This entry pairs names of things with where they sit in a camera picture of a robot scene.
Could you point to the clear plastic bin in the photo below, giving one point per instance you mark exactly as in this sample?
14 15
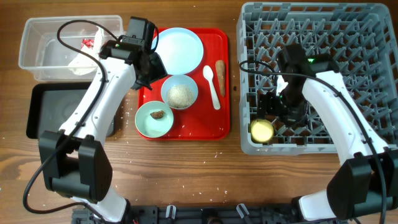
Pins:
47 59

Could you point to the black plastic tray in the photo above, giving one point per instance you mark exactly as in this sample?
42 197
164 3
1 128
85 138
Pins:
51 105

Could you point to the mint green bowl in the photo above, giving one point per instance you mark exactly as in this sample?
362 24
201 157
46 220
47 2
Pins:
151 127

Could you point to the grey dishwasher rack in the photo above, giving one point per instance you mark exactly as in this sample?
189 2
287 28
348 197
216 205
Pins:
359 37

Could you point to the red serving tray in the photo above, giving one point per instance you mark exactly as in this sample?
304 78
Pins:
200 121

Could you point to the brown food scrap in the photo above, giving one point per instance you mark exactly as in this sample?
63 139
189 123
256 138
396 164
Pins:
157 114

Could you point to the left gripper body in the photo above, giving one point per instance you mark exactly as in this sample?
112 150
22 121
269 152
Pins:
154 71

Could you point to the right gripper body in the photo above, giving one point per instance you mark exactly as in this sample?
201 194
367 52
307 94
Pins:
278 106

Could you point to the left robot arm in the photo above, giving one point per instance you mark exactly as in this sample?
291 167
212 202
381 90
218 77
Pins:
73 161

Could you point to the red snack wrapper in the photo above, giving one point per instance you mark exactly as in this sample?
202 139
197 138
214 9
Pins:
88 43

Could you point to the brown carrot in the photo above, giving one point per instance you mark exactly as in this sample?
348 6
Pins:
221 74

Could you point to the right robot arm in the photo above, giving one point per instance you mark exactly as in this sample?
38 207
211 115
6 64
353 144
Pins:
366 182

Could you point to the light blue plate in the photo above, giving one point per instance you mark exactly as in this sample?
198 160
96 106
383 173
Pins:
180 50

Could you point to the white napkin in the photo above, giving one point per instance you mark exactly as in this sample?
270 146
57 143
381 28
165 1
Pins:
82 65

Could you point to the light blue bowl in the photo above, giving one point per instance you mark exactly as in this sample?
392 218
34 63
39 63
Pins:
176 80

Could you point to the white rice pile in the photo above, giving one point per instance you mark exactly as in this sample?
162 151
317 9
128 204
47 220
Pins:
180 96

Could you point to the white plastic spoon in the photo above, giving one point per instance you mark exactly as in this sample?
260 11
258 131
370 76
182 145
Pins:
208 75

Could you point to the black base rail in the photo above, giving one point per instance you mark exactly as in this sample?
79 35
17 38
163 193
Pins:
278 213

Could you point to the yellow plastic cup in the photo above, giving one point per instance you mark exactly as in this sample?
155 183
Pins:
261 130

